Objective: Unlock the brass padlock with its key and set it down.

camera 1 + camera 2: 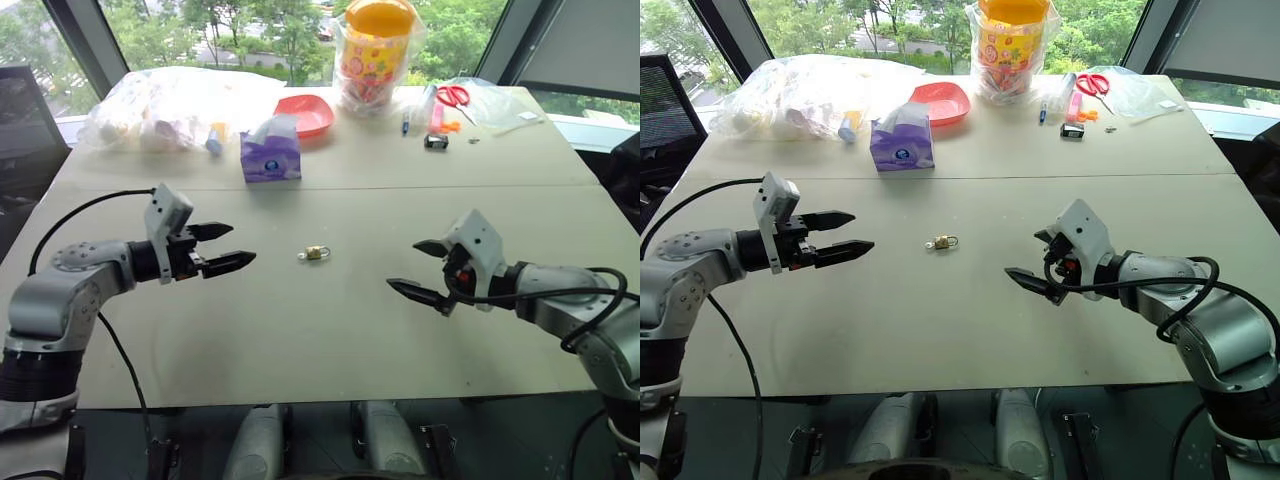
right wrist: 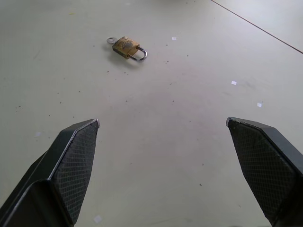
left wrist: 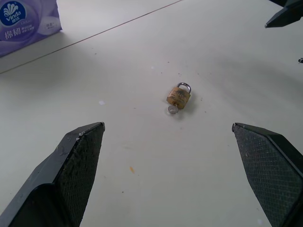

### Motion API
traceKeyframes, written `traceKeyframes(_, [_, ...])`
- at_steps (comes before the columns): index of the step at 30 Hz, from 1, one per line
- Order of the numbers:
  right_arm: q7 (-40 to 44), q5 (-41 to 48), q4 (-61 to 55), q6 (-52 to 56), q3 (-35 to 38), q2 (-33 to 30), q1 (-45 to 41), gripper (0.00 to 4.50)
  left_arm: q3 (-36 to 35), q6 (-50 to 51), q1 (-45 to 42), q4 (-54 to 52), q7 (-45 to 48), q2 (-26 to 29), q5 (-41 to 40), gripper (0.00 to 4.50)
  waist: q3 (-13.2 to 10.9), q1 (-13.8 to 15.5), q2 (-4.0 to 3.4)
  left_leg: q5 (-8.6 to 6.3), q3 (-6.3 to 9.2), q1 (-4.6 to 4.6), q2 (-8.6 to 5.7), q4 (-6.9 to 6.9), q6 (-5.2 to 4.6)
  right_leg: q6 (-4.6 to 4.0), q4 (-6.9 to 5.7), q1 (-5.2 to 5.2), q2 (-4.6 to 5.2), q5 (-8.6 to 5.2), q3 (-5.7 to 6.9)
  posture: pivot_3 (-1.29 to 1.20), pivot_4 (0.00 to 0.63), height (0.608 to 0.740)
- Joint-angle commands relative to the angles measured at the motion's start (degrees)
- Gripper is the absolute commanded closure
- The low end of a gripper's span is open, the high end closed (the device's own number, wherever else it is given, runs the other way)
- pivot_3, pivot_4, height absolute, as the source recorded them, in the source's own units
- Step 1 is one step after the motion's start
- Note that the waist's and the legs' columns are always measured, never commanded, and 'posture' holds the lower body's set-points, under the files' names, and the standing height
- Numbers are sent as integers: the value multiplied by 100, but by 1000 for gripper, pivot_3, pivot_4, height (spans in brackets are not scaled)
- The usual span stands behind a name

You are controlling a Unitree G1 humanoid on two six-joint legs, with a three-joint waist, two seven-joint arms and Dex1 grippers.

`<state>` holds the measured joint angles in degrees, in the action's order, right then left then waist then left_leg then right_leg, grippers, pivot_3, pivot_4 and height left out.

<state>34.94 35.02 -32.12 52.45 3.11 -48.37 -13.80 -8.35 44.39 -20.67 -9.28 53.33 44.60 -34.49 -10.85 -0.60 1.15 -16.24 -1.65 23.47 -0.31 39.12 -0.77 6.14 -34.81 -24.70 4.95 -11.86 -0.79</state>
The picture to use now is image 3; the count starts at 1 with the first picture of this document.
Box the purple Vinda tissue pack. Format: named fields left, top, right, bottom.
left=0, top=0, right=63, bottom=58

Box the brass padlock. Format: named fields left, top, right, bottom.
left=166, top=82, right=192, bottom=110

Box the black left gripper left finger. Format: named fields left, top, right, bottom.
left=0, top=122, right=106, bottom=227

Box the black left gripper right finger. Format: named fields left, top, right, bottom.
left=232, top=122, right=303, bottom=227

